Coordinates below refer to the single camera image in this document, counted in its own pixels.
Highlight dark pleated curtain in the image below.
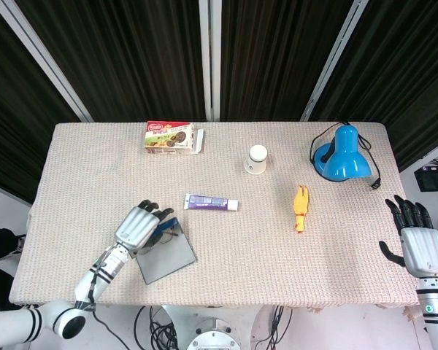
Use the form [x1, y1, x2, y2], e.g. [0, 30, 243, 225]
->
[0, 0, 438, 205]

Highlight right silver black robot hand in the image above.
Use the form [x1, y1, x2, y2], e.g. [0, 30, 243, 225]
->
[378, 195, 438, 279]

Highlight black screen device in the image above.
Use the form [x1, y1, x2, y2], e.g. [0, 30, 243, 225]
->
[414, 169, 438, 193]

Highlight white paper cup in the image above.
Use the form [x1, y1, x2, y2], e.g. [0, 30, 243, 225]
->
[244, 144, 269, 176]

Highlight opened cookie carton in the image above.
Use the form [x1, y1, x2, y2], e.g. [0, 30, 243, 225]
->
[144, 120, 205, 156]

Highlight blue glasses case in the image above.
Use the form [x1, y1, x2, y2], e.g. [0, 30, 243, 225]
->
[135, 217, 198, 285]

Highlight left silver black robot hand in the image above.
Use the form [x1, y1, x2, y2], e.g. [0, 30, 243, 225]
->
[115, 199, 174, 258]

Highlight black lamp power cable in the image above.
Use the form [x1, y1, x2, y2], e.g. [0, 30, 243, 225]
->
[310, 122, 383, 190]

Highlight yellow rubber chicken toy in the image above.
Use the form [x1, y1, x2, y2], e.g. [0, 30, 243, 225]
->
[292, 184, 310, 234]

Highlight blue desk lamp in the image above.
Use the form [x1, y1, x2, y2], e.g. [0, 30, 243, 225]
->
[312, 124, 372, 182]

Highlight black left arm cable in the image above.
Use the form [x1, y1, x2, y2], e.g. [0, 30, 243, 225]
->
[88, 276, 128, 350]

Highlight thin wire eyeglasses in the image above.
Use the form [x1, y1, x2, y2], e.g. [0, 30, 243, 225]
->
[142, 227, 180, 254]

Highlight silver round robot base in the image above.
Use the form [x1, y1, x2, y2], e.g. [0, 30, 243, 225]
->
[186, 316, 241, 350]

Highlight white frame post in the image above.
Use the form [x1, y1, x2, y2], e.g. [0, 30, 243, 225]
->
[299, 0, 369, 122]
[199, 0, 223, 122]
[0, 0, 94, 123]

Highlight black floor cable bundle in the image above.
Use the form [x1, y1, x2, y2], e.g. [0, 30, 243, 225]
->
[134, 305, 180, 350]
[253, 305, 295, 350]

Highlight beige cloth-covered table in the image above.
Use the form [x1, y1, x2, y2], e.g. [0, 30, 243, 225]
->
[9, 122, 426, 307]

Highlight purple toothpaste tube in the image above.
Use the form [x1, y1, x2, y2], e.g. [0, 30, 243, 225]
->
[183, 193, 239, 211]

